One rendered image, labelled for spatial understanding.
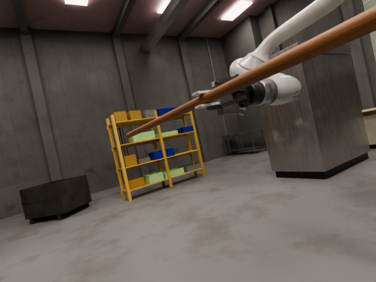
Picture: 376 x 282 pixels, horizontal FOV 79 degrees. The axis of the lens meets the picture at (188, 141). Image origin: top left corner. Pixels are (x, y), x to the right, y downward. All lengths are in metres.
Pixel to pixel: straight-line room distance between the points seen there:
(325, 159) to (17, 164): 8.28
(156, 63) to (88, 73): 2.82
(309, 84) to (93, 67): 7.52
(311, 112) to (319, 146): 0.57
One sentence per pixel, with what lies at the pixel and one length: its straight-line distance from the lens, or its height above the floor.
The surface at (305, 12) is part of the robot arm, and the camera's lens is 0.95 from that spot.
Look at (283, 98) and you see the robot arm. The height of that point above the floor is 1.16.
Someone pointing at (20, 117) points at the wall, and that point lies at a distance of 9.04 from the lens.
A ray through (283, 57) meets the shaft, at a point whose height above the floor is 1.20.
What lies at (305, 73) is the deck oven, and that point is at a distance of 4.30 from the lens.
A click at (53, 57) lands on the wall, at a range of 9.62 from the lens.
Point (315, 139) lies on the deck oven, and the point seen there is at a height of 0.68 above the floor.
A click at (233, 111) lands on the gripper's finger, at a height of 1.14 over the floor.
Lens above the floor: 1.09
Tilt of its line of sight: level
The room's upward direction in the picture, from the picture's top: 12 degrees counter-clockwise
